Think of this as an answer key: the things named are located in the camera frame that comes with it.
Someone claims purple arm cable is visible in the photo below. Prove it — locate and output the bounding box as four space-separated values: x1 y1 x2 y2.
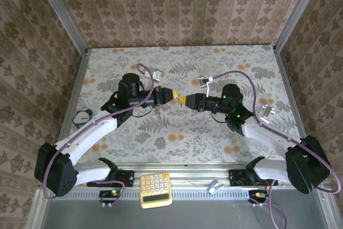
42 63 155 207
211 70 342 228

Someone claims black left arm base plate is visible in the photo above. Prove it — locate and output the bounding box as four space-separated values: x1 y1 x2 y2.
87 169 135 188

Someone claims black controller board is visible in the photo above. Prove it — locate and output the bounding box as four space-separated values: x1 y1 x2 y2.
248 190 269 204
99 189 121 203

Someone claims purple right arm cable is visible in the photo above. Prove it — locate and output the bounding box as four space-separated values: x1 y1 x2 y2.
211 70 342 228

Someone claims teal alarm clock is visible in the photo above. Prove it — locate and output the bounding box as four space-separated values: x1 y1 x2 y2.
73 107 94 128

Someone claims aluminium frame post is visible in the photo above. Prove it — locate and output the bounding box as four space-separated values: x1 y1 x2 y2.
31 0 89 53
272 0 329 53

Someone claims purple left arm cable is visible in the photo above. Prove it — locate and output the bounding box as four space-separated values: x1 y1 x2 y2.
42 63 155 207

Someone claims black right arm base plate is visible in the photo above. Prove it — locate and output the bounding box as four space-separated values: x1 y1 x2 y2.
229 169 279 187

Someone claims small blue white stapler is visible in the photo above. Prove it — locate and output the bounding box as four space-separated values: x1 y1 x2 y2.
208 179 225 195

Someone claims grey slotted cable duct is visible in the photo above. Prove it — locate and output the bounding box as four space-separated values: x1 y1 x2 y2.
48 191 250 201

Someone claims silver metal bracket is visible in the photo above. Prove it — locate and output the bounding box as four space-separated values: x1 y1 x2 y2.
258 104 277 124

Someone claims floral tablecloth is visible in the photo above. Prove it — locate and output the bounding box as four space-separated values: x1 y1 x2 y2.
58 45 308 164

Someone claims yellow calculator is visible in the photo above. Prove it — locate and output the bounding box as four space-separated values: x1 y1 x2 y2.
139 172 174 210

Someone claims aluminium table frame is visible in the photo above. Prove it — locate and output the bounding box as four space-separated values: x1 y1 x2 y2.
37 48 333 189

